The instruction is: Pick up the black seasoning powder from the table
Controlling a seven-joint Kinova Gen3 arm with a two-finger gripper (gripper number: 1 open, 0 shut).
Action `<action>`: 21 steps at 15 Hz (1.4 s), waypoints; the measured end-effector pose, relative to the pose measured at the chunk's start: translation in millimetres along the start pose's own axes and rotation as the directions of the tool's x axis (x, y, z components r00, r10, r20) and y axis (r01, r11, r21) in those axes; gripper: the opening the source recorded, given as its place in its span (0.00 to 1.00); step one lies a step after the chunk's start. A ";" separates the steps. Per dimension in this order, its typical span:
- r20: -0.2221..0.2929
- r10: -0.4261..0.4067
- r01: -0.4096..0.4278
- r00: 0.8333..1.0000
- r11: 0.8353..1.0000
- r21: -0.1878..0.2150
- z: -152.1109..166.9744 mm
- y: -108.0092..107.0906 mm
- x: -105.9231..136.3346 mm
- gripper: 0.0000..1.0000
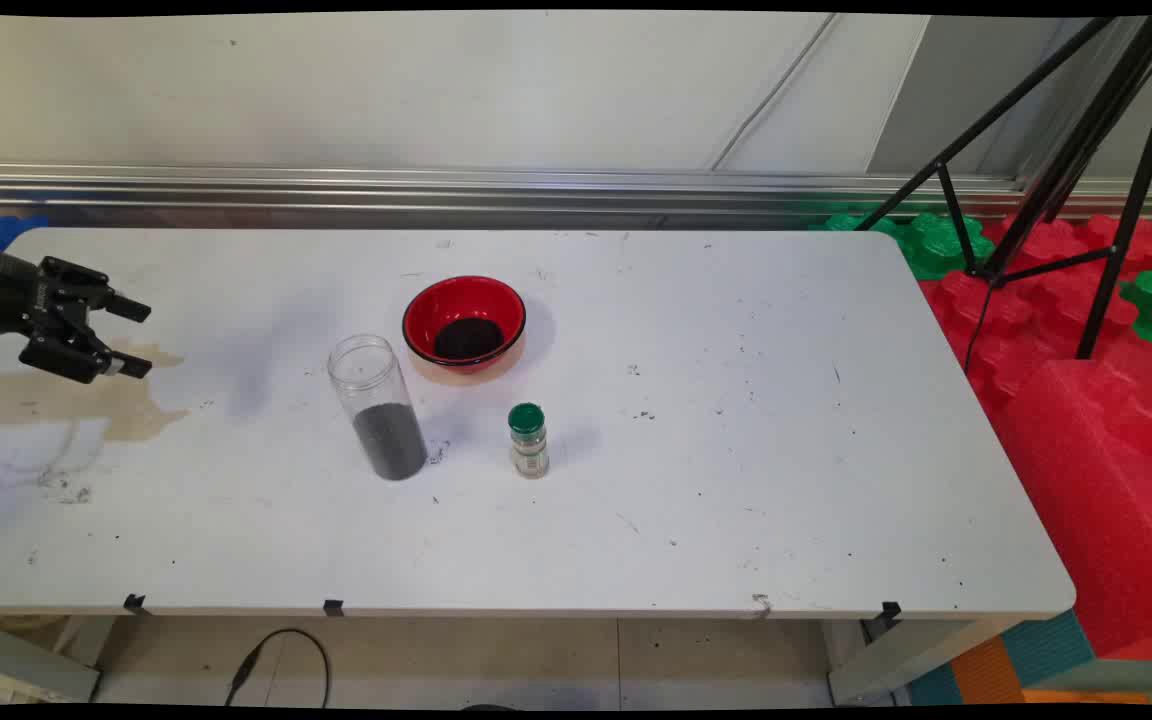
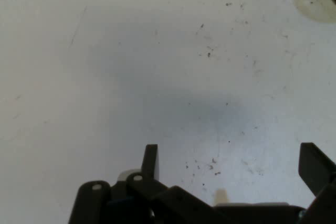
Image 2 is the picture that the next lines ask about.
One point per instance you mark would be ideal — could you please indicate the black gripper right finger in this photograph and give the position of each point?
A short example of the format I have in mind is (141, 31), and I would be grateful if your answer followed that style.
(315, 166)

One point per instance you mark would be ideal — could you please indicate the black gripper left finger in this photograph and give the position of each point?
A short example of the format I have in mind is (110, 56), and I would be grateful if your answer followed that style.
(149, 161)

